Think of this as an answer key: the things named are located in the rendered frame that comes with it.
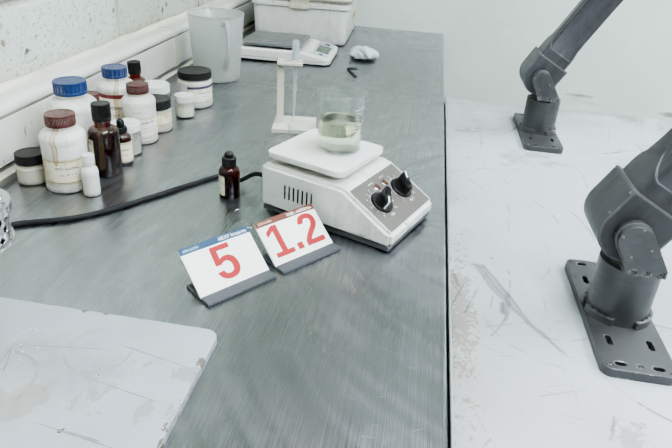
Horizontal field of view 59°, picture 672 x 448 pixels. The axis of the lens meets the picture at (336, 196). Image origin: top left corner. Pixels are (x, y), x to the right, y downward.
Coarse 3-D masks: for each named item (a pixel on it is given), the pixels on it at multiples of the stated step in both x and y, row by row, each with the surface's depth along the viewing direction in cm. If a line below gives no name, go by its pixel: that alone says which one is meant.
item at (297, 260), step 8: (264, 240) 70; (328, 240) 75; (312, 248) 73; (320, 248) 74; (328, 248) 74; (336, 248) 74; (264, 256) 71; (272, 256) 70; (288, 256) 71; (296, 256) 72; (304, 256) 72; (312, 256) 72; (320, 256) 72; (272, 264) 70; (280, 264) 70; (288, 264) 70; (296, 264) 70; (304, 264) 71; (288, 272) 69
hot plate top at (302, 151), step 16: (288, 144) 82; (304, 144) 82; (368, 144) 84; (288, 160) 78; (304, 160) 77; (320, 160) 77; (336, 160) 78; (352, 160) 78; (368, 160) 80; (336, 176) 75
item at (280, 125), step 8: (280, 64) 107; (288, 64) 107; (296, 64) 107; (280, 72) 109; (280, 80) 110; (280, 88) 110; (280, 96) 111; (280, 104) 112; (280, 112) 112; (280, 120) 113; (288, 120) 115; (312, 120) 116; (272, 128) 110; (280, 128) 111
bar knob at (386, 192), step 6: (378, 192) 77; (384, 192) 76; (390, 192) 76; (372, 198) 75; (378, 198) 76; (384, 198) 75; (390, 198) 75; (378, 204) 75; (384, 204) 74; (390, 204) 76; (384, 210) 75; (390, 210) 76
